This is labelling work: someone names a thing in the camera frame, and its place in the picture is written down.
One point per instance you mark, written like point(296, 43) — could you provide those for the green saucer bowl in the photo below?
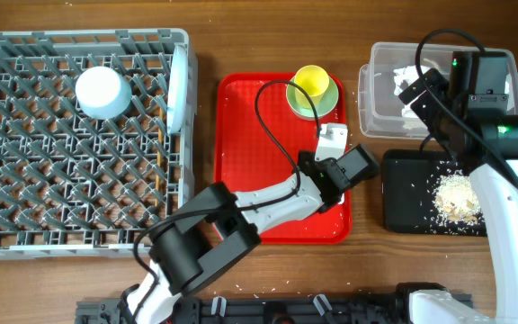
point(323, 108)

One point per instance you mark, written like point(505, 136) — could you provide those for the black waste tray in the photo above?
point(407, 175)

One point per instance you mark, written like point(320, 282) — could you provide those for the large light blue plate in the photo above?
point(177, 91)

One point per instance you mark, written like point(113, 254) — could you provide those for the white napkin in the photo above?
point(403, 77)

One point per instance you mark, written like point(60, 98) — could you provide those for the clear plastic bin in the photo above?
point(380, 110)

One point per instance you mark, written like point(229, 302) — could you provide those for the grey dishwasher rack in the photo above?
point(71, 185)

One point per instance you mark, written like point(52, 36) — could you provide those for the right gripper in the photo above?
point(423, 107)

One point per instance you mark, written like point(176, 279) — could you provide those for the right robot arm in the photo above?
point(495, 183)

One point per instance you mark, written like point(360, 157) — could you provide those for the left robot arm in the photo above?
point(217, 228)

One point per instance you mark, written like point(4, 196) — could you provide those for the yellow plastic cup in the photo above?
point(314, 80)

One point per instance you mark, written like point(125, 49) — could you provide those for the small light blue bowl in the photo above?
point(102, 93)

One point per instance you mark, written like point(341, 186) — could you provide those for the wooden chopstick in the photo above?
point(159, 156)

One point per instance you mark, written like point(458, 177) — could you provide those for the red serving tray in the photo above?
point(247, 160)

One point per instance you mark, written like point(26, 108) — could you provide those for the food scraps and rice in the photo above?
point(455, 209)

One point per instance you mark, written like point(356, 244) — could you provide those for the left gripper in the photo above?
point(308, 156)

